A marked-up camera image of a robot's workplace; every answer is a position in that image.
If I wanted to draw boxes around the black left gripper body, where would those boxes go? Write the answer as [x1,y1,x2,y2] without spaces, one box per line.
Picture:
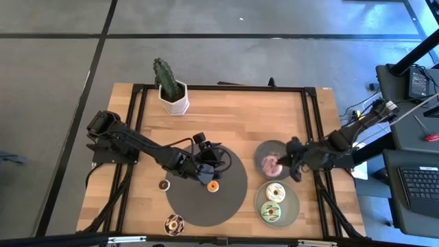
[187,132,228,180]

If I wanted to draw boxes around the large green striped donut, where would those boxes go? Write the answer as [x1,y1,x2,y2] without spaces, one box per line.
[259,200,283,224]

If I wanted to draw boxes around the white paper sheet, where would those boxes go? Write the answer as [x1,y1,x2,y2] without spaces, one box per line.
[351,161,368,181]

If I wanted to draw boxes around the thin pale rod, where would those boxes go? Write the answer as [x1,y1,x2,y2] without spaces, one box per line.
[359,91,439,140]

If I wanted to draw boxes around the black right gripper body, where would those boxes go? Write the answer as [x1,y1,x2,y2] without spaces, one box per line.
[285,136,313,172]

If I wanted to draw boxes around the thick black pole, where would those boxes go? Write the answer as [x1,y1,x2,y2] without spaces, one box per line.
[390,29,439,77]

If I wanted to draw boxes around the white angular plant pot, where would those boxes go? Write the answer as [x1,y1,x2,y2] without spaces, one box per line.
[158,80,191,117]

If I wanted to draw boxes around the black aluminium table frame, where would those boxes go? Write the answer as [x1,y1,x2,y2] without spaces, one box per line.
[77,83,367,242]

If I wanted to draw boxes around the green cactus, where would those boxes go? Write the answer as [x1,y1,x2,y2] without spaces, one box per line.
[152,57,185,101]

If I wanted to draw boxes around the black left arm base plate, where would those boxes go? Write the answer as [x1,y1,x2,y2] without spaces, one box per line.
[91,136,141,165]

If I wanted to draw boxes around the large dark sprinkled donut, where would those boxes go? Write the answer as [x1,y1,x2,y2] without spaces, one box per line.
[163,213,186,237]

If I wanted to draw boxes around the black floor cables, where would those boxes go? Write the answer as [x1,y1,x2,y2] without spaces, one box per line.
[338,82,382,121]

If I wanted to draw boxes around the black laptop keyboard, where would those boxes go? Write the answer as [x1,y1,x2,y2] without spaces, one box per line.
[397,165,439,219]

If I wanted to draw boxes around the dark grey desk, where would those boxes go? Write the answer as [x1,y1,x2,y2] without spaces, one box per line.
[382,148,439,240]
[375,63,439,152]

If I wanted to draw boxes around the grey round plate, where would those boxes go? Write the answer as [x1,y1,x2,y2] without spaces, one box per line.
[254,180,301,229]
[253,139,293,182]

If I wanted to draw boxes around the red-handled screwdriver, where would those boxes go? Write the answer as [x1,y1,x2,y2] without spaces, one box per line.
[412,115,439,143]

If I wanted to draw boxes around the round grey woven placemat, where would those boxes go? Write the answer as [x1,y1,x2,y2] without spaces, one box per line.
[165,143,248,228]

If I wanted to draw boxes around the large white-iced donut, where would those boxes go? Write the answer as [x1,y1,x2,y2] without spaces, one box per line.
[265,182,287,204]

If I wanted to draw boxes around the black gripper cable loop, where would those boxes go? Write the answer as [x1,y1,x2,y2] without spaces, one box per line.
[173,137,235,174]

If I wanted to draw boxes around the black bar with silver brackets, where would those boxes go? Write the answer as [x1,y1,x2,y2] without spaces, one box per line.
[0,232,439,247]

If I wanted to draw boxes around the large pink-iced donut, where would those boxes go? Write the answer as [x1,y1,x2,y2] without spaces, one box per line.
[261,154,284,178]

